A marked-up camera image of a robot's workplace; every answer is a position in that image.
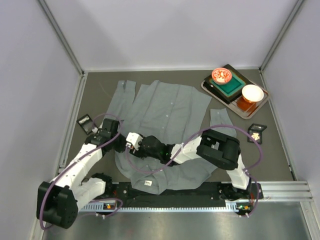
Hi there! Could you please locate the grey button-up shirt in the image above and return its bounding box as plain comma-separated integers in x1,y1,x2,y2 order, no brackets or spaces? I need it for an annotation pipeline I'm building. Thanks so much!
106,79,235,195

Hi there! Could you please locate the gold leaf brooch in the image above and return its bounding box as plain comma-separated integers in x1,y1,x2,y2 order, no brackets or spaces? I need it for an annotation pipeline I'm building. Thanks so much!
251,132,261,141

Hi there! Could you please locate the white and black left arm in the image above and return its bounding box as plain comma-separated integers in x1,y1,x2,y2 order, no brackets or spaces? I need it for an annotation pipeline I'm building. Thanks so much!
36,115,125,230

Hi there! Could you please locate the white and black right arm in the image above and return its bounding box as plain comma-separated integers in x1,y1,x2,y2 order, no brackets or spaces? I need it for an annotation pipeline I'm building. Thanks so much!
126,129,252,201

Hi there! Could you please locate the black left jewellery box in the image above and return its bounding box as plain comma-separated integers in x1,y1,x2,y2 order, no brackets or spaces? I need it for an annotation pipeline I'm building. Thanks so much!
76,114,97,135

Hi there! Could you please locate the black jewellery box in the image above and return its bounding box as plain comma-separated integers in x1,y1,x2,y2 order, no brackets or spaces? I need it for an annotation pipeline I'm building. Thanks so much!
76,114,97,135
247,123,267,145

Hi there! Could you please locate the black rectangular tray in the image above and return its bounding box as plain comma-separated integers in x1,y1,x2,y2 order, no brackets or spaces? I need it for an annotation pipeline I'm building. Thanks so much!
203,64,253,105

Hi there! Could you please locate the brown plastic tray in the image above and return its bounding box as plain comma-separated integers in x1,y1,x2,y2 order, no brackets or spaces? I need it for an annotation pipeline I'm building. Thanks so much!
200,81,270,120

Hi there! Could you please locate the red patterned bowl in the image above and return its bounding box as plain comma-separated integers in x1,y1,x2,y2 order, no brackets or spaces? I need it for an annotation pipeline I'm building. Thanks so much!
211,67,233,85

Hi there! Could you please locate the amber glass dish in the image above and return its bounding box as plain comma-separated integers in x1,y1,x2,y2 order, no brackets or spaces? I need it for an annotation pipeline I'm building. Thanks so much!
236,96,257,114

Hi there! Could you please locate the green square dish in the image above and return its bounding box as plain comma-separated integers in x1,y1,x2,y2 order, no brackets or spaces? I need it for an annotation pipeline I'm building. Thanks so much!
210,74,246,98

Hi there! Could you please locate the black right jewellery box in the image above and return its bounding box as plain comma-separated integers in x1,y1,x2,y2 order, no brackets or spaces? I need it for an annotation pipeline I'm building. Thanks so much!
247,123,267,145

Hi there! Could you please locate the white and orange cup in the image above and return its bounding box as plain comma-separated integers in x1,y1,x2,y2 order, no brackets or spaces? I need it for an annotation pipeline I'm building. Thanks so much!
241,84,264,103

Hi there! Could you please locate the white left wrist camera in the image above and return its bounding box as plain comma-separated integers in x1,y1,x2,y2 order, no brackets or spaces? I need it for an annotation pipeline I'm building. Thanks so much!
92,127,99,134

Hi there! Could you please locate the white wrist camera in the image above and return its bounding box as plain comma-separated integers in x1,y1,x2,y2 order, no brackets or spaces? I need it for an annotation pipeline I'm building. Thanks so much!
92,127,99,134
126,132,143,150

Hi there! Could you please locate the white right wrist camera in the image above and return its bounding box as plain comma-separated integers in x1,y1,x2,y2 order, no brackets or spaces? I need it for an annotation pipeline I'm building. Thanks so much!
126,132,143,150

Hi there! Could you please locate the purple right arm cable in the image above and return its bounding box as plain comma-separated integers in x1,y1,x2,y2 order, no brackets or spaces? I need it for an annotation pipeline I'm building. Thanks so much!
125,124,264,218

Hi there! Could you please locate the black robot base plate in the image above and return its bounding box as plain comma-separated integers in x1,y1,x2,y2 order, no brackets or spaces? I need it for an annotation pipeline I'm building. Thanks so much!
96,182,264,208

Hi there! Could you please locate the grey slotted cable duct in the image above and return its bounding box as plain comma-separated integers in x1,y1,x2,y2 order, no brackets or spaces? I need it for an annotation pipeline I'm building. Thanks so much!
49,201,251,213

